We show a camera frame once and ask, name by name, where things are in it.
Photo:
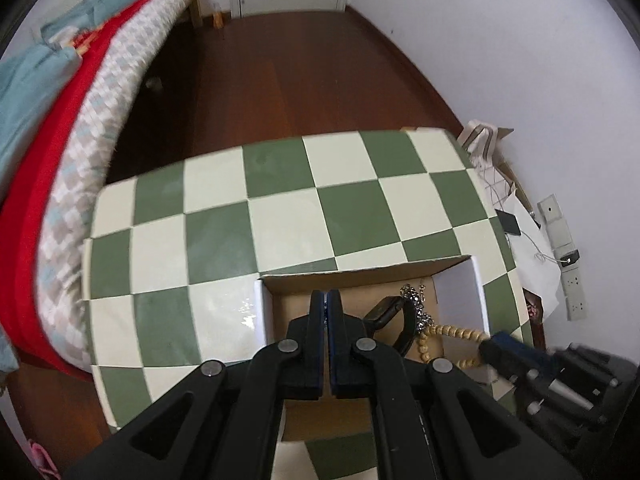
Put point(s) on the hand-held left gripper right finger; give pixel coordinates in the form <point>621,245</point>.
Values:
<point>334,310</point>

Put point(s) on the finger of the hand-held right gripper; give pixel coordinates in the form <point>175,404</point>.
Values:
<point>500,357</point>
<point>515,342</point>

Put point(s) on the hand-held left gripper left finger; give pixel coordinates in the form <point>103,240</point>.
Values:
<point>317,310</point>

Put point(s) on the cardboard box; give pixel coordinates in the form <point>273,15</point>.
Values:
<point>300,310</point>

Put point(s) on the white paper sheet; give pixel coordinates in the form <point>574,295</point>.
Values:
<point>535,270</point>

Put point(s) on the green white checkered tablecloth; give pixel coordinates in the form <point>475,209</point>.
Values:
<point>280,220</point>

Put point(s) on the black charger plug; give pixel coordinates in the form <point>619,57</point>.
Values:
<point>570,258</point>

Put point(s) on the black phone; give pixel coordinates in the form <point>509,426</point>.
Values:
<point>509,221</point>

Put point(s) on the white power strip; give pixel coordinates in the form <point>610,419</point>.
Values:
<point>562,230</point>

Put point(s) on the white paper bag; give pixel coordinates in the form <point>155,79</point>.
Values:
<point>482,145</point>

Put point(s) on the patterned woven quilt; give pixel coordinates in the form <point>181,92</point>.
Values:
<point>100,135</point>

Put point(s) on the pink cloth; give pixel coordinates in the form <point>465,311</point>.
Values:
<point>42,460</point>

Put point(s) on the teal blanket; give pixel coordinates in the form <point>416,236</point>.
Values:
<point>25,90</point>

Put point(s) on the wooden bed frame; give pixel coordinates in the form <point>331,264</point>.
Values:
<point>196,10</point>

